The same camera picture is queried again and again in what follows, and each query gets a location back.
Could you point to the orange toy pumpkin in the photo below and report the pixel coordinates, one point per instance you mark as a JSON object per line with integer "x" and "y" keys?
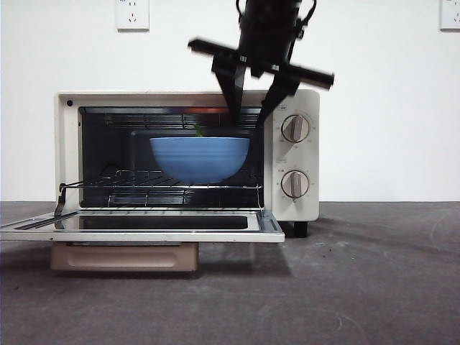
{"x": 198, "y": 133}

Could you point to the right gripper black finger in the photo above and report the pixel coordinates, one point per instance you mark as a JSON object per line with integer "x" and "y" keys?
{"x": 282, "y": 90}
{"x": 231, "y": 82}

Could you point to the blue ribbed bowl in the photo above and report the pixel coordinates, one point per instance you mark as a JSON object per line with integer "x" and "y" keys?
{"x": 199, "y": 158}

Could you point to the cream Toshiba toaster oven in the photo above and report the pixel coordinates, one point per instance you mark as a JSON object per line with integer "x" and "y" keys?
{"x": 312, "y": 108}

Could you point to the round beige oven knob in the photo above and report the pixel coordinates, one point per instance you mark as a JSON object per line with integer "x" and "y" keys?
{"x": 295, "y": 184}
{"x": 295, "y": 128}

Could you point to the white wall socket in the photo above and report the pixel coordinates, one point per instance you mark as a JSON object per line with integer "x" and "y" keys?
{"x": 451, "y": 16}
{"x": 132, "y": 16}

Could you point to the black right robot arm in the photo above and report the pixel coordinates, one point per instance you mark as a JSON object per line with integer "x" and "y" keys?
{"x": 269, "y": 25}

